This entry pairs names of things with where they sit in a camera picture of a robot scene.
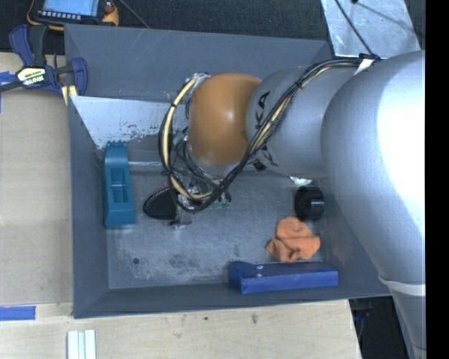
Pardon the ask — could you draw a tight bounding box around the grey metal bin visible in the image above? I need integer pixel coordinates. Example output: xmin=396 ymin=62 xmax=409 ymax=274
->
xmin=63 ymin=23 xmax=392 ymax=319

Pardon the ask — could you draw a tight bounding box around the blue flat block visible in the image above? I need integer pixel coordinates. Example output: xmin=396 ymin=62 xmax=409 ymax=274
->
xmin=227 ymin=260 xmax=340 ymax=295

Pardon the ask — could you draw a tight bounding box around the pale wood flat board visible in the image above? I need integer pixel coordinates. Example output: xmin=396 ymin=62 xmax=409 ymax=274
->
xmin=0 ymin=90 xmax=75 ymax=307

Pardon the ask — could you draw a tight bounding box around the black ribbed cap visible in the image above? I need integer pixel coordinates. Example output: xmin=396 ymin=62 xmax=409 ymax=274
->
xmin=293 ymin=185 xmax=326 ymax=222

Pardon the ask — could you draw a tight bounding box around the orange cloth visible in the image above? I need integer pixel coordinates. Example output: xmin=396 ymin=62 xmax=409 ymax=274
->
xmin=265 ymin=215 xmax=322 ymax=263

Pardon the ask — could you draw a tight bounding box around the black rounded plastic object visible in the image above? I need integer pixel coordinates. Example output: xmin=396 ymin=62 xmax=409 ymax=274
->
xmin=142 ymin=187 xmax=179 ymax=222

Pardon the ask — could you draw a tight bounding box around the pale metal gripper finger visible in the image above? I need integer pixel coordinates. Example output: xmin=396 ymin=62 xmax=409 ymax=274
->
xmin=175 ymin=209 xmax=195 ymax=228

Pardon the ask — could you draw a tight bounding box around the teal plastic block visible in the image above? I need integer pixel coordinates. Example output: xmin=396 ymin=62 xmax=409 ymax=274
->
xmin=103 ymin=141 xmax=137 ymax=230

